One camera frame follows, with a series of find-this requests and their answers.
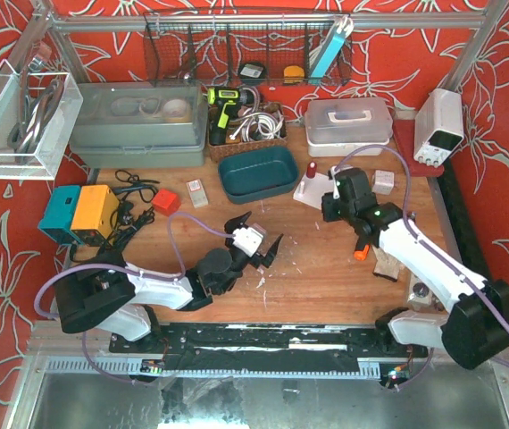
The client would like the large red spring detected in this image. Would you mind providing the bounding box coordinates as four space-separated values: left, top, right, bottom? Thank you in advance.
305 162 317 179

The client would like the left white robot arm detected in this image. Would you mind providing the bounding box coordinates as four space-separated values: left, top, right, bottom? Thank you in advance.
53 214 280 342

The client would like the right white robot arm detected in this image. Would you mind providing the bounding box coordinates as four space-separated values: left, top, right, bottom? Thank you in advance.
321 167 509 369

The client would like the white cube adapter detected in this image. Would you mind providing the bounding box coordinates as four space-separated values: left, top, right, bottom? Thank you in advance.
371 170 395 196

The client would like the orange black screwdriver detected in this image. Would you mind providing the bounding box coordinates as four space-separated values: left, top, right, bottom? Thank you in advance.
354 236 370 261

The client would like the teal plastic tray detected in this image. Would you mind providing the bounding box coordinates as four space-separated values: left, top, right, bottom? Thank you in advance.
218 146 299 205

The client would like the white peg board fixture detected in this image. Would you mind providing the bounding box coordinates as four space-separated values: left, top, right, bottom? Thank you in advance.
293 172 333 210

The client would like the small grey metal plate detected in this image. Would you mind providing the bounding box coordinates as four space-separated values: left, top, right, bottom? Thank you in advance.
187 179 209 208

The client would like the red small block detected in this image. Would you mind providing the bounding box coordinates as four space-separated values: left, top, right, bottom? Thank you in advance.
151 189 181 217

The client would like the white plastic storage box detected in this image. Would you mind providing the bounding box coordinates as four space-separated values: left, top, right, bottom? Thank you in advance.
305 97 393 157

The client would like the red book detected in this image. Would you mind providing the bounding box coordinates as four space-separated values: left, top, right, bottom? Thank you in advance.
393 119 445 178

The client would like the wicker basket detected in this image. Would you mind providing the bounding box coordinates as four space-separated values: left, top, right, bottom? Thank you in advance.
205 102 288 163

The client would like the white power supply unit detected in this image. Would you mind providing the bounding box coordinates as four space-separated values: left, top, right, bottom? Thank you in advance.
413 88 464 168

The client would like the yellow soldering station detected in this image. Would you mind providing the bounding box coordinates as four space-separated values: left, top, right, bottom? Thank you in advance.
71 184 120 247

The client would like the yellow tape measure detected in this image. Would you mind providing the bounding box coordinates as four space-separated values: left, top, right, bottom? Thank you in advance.
283 65 305 85

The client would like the grey plastic toolbox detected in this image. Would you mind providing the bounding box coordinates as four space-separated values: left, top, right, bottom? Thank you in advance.
69 82 208 169

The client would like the black round tin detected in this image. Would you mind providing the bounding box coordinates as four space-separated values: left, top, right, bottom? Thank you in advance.
238 62 267 86

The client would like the teal box device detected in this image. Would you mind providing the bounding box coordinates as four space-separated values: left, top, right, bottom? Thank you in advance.
38 185 81 245

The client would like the blue white flat box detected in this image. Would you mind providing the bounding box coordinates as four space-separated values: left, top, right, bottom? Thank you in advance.
308 15 355 85

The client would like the clear acrylic box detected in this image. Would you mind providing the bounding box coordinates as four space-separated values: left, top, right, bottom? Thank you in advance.
0 61 83 181

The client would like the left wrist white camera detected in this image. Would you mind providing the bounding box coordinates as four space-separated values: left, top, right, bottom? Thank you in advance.
232 223 266 257

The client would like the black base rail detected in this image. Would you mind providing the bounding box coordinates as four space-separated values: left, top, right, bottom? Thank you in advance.
109 323 428 374

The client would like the black cable duct strip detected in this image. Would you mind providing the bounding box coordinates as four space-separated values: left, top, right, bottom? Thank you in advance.
438 160 493 280

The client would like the white coiled cable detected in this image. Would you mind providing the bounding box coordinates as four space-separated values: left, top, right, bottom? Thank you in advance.
229 111 285 142

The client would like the black cable bundle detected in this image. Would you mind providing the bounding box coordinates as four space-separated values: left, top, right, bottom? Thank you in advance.
70 168 162 269

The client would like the yellow green cordless drill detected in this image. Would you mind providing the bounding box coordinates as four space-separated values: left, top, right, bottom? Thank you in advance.
207 87 259 146

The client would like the black wire basket shelf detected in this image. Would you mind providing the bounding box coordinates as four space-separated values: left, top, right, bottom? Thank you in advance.
143 6 353 86

